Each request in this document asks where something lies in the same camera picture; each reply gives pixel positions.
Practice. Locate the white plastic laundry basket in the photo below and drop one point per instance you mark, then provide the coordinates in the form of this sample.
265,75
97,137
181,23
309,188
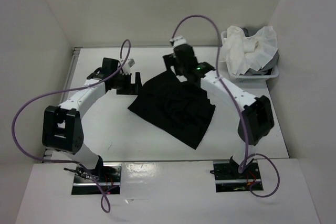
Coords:
272,73

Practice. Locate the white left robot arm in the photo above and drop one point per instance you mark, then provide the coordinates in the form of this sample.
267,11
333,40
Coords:
62,127

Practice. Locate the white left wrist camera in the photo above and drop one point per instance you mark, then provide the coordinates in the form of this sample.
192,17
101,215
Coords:
127,64

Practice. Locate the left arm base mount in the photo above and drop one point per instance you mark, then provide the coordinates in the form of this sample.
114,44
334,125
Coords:
109,181

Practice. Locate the white crumpled cloth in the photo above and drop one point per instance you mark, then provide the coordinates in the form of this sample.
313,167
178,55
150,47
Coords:
232,43

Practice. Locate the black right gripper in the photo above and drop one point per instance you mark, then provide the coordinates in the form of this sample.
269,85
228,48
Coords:
170,60

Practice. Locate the black pleated skirt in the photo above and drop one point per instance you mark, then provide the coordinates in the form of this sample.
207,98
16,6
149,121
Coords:
179,108

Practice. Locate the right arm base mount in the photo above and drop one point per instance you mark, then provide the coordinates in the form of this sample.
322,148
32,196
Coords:
228,179

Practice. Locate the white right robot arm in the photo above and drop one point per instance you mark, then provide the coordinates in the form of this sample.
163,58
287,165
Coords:
255,114

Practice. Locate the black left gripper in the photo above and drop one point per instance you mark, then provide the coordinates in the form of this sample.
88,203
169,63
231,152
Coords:
129,89

